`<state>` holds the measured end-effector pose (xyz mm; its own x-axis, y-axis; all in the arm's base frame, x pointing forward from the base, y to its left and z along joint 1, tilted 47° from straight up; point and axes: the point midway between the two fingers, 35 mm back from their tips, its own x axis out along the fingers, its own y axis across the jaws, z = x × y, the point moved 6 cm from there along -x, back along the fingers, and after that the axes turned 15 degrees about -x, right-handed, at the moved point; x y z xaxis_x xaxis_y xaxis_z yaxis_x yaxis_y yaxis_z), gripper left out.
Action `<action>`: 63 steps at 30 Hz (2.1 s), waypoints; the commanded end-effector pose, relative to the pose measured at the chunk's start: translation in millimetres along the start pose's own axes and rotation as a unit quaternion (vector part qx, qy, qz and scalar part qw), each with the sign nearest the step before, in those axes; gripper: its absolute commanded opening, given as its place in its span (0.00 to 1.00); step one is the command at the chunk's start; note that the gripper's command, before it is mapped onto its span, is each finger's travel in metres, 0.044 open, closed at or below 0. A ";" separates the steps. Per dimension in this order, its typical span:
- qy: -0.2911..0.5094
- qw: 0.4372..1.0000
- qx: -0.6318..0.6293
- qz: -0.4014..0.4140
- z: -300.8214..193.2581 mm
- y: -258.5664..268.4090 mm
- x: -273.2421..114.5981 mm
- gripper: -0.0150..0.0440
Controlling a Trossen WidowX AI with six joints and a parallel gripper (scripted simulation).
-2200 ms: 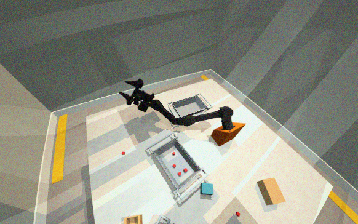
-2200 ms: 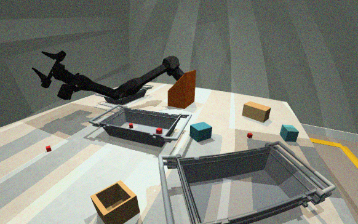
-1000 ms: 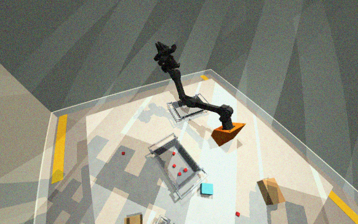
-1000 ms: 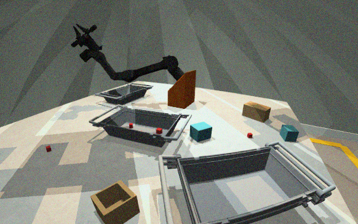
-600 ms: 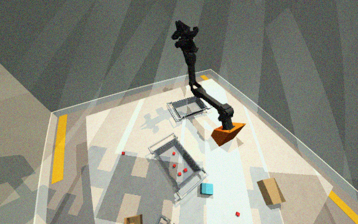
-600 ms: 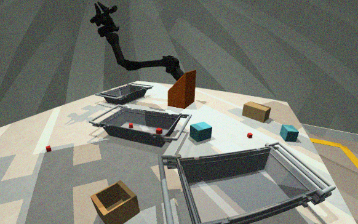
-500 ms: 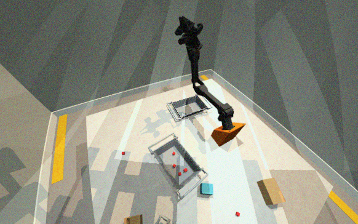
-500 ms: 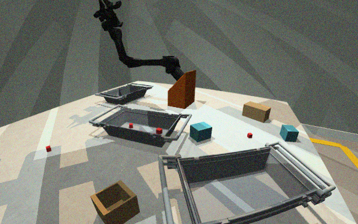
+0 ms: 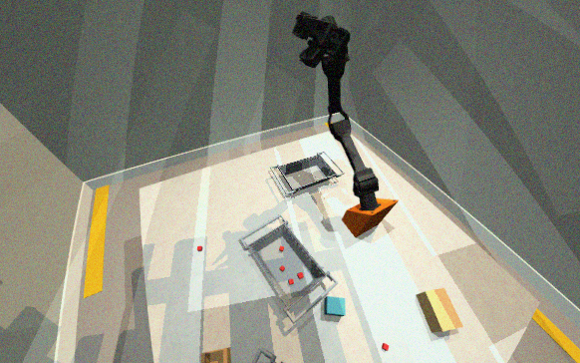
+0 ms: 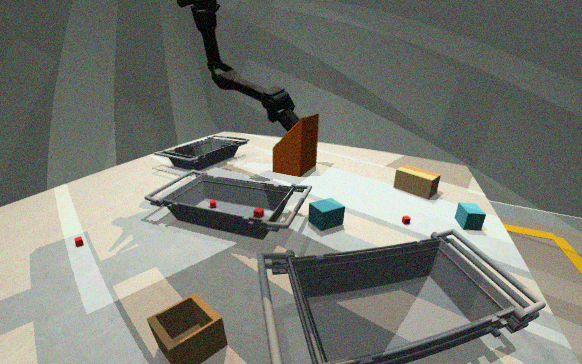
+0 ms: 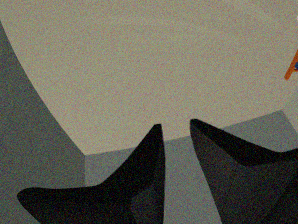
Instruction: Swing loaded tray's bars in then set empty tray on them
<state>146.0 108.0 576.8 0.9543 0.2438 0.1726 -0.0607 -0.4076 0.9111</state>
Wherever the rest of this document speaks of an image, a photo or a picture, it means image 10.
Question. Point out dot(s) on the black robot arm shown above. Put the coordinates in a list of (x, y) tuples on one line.
[(273, 99)]

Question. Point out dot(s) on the teal cube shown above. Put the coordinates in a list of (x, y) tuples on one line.
[(469, 216), (325, 214)]

